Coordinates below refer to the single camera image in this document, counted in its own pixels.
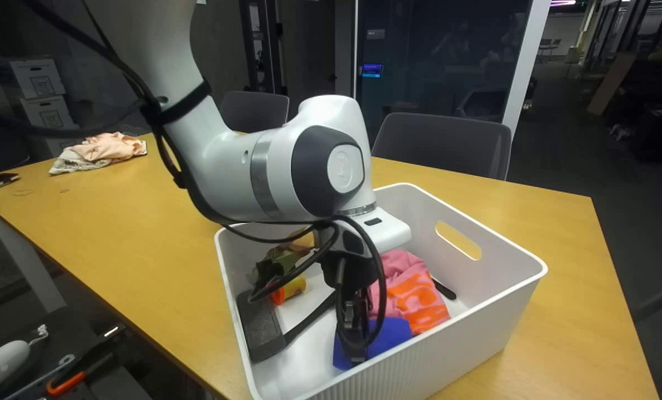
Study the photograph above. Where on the grey chair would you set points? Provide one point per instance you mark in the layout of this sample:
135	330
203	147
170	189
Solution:
251	110
446	144

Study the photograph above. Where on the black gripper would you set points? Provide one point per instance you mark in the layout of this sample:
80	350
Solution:
350	269

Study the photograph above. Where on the pink shirt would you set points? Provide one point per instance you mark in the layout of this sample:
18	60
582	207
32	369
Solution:
410	293

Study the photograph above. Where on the black spoon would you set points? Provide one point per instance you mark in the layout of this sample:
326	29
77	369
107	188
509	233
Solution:
445	289

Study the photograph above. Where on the pink white cloth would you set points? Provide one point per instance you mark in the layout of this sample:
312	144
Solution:
98	153

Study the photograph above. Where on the grey chair right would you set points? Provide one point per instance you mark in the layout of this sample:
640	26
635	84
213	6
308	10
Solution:
446	144

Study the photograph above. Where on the grey chair left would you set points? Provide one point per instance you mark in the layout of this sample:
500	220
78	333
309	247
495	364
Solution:
251	110

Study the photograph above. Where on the orange black tool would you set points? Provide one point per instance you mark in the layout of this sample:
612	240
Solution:
85	368

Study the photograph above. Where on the yellow orange toy cup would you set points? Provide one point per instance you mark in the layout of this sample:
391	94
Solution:
293	287

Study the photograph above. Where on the blue sponge object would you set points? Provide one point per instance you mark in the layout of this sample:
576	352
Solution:
391	335

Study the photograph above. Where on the black spatula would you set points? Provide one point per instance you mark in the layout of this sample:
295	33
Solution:
262	330

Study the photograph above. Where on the white plastic basket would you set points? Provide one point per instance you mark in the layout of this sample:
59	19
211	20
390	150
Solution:
489	276

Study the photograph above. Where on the white handle tool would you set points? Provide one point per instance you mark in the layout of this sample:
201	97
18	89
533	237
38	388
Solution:
15	352

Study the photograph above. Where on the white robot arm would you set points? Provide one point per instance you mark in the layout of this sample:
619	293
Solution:
309	169

